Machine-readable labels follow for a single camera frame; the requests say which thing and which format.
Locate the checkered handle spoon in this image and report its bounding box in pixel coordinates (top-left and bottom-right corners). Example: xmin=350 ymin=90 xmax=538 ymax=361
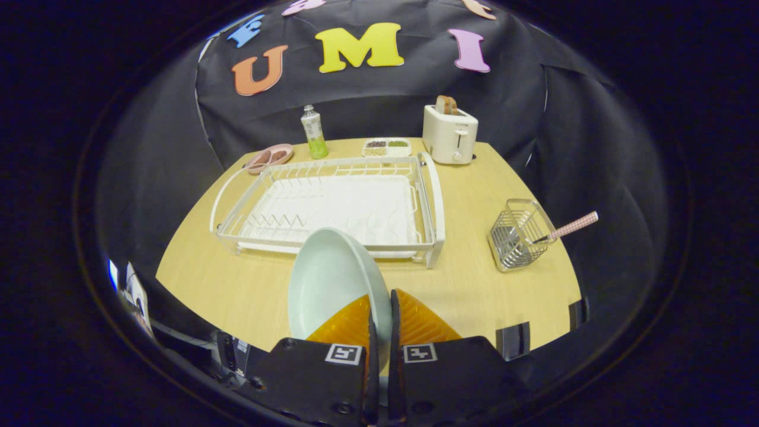
xmin=532 ymin=211 xmax=599 ymax=245

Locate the metal wire basket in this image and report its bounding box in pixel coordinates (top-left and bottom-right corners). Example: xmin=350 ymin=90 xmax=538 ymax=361
xmin=487 ymin=199 xmax=558 ymax=273

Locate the white toaster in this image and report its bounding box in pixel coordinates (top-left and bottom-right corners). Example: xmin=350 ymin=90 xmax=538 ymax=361
xmin=422 ymin=105 xmax=479 ymax=165

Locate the black backdrop cloth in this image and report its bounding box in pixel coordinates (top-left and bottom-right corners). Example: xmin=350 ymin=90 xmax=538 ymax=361
xmin=95 ymin=0 xmax=671 ymax=356

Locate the white divided snack dish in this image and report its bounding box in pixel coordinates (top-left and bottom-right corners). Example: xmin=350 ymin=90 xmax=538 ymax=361
xmin=362 ymin=138 xmax=413 ymax=158

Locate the clear bottle green liquid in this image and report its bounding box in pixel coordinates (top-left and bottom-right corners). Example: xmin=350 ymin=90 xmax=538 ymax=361
xmin=300 ymin=105 xmax=329 ymax=160

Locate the black table clamp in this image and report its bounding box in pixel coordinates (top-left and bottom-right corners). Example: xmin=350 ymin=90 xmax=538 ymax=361
xmin=495 ymin=322 xmax=531 ymax=361
xmin=568 ymin=297 xmax=591 ymax=330

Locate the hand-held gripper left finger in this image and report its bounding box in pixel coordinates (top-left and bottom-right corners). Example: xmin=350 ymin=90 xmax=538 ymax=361
xmin=246 ymin=294 xmax=380 ymax=427

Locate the white drain tray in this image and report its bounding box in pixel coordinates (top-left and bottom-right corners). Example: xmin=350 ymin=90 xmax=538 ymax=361
xmin=237 ymin=175 xmax=422 ymax=259

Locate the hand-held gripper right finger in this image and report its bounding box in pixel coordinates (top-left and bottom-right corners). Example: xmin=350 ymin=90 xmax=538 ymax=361
xmin=388 ymin=289 xmax=531 ymax=427

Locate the white wire dish rack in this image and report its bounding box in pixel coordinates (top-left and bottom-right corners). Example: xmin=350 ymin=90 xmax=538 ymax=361
xmin=209 ymin=151 xmax=447 ymax=269

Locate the white device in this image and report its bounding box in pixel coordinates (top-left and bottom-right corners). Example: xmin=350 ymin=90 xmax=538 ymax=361
xmin=122 ymin=263 xmax=154 ymax=336

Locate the pink divided plate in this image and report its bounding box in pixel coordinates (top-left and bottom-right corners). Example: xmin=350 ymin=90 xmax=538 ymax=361
xmin=244 ymin=144 xmax=294 ymax=174

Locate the pale green plate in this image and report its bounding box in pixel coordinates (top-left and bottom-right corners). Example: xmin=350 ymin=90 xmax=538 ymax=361
xmin=288 ymin=227 xmax=393 ymax=371

